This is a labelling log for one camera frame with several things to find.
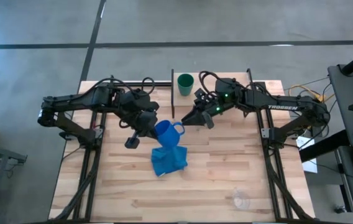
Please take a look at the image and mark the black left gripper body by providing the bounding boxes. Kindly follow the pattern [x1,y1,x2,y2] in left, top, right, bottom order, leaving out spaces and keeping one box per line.
[137,110,160,139]

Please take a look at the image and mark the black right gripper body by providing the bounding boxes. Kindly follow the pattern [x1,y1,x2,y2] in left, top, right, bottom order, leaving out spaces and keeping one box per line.
[195,97,231,121]

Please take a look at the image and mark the blue mug with handle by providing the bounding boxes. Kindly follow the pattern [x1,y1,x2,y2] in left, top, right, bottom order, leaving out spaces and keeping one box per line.
[154,119,186,150]

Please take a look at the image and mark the green plastic cup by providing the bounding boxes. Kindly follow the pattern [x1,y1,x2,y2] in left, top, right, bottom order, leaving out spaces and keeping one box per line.
[176,73,195,97]

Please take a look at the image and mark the clear plastic cup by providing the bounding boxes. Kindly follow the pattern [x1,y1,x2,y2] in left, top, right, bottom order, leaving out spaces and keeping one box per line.
[231,187,252,210]

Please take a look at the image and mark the wooden shelf with black legs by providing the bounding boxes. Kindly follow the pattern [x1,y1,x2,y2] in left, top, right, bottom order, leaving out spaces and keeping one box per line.
[170,68,256,120]

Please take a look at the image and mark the blue folded cloth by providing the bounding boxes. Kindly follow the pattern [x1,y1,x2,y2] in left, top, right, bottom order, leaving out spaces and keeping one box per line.
[150,144,189,178]

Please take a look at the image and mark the white paper sheet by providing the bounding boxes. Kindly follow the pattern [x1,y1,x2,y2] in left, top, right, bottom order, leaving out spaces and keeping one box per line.
[295,135,319,174]

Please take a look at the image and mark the black desk beam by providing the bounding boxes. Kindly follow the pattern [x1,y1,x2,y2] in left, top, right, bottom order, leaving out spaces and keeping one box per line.
[298,129,351,164]

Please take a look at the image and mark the grey desk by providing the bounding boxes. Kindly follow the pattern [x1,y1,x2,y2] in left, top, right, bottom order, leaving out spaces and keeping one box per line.
[328,63,353,224]

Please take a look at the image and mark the small dark floor object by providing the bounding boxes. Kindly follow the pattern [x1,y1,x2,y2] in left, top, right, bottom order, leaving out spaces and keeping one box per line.
[334,204,349,215]

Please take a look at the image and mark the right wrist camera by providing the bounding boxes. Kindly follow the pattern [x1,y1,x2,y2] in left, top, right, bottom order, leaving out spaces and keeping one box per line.
[194,88,210,105]

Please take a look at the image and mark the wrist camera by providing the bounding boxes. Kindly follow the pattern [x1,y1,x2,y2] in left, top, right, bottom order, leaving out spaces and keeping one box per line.
[194,88,210,105]
[124,136,140,150]

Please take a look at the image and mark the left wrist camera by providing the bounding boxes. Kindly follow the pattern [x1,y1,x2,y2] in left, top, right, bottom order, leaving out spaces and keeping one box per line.
[124,136,140,150]

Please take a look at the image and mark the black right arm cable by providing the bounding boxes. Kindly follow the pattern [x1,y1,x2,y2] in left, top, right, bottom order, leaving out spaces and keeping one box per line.
[198,70,224,95]

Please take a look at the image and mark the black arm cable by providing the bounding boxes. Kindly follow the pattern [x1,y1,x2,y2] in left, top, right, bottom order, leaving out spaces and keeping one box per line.
[85,76,156,95]
[198,70,224,95]

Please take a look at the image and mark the black aluminium table frame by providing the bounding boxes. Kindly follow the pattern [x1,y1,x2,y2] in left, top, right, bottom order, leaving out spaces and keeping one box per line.
[49,74,314,223]

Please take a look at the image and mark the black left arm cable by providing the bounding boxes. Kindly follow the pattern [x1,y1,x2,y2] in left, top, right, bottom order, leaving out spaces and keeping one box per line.
[85,76,156,95]

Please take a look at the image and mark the yellow cable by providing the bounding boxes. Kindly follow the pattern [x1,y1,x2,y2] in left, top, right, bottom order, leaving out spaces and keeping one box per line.
[288,83,331,104]

